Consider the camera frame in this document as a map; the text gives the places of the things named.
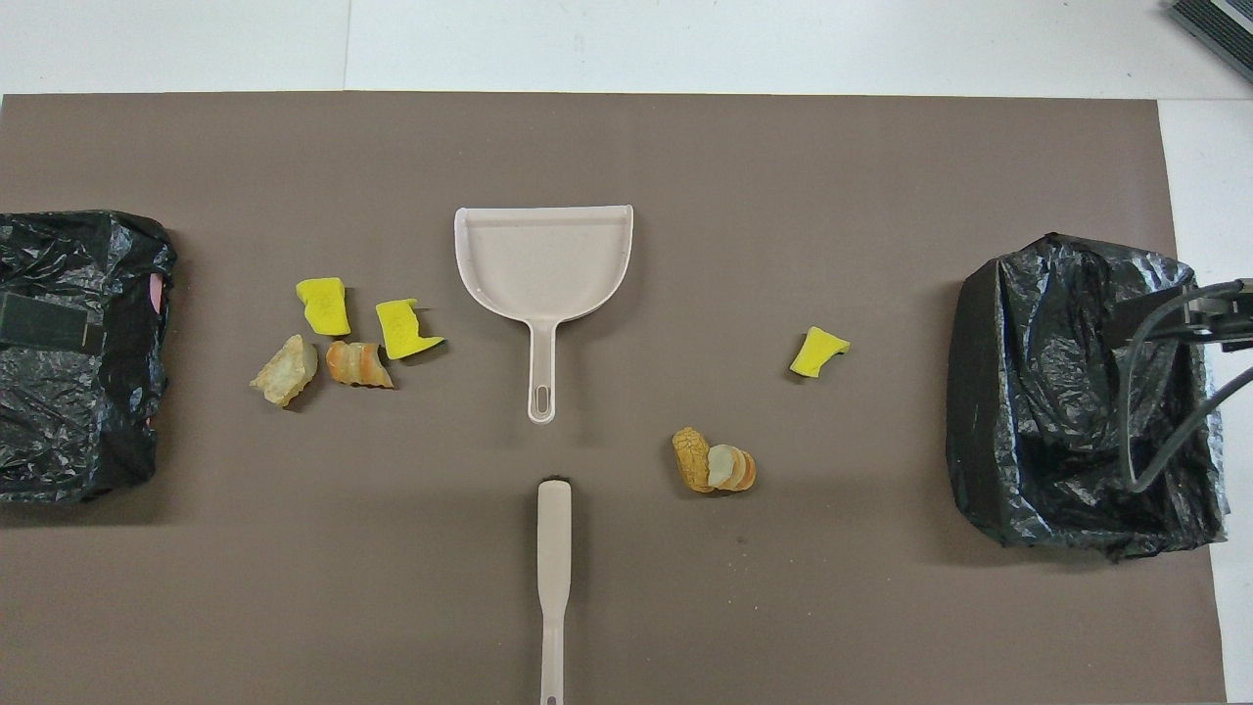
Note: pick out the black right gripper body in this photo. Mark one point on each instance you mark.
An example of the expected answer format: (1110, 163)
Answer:
(1219, 318)

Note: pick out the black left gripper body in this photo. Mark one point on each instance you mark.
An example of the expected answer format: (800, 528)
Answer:
(39, 323)

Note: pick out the pale tan bread chunk toy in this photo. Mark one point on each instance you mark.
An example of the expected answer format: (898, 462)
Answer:
(285, 372)

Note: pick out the yellow green scouring sponge piece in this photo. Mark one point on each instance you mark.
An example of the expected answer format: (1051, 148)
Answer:
(323, 305)
(815, 354)
(401, 331)

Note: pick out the orange striped croissant toy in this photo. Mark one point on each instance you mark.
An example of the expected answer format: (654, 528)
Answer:
(357, 364)

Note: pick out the beige plastic dustpan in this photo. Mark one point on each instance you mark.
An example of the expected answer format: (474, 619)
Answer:
(543, 264)

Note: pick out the beige hand brush black bristles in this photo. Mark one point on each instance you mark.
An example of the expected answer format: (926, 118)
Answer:
(554, 529)

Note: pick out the black bagged bin pink spot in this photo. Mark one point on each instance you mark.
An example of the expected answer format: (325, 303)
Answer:
(88, 441)

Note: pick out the black bagged trash bin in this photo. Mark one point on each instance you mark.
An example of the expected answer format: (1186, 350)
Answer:
(1038, 392)

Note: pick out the dark ribbed vent grille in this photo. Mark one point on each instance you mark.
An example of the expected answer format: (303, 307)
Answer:
(1219, 20)

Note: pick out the sliced bread loaf toy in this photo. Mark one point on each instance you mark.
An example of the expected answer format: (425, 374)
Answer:
(734, 468)

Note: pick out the brown table mat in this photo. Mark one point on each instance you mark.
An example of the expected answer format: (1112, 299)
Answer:
(685, 147)

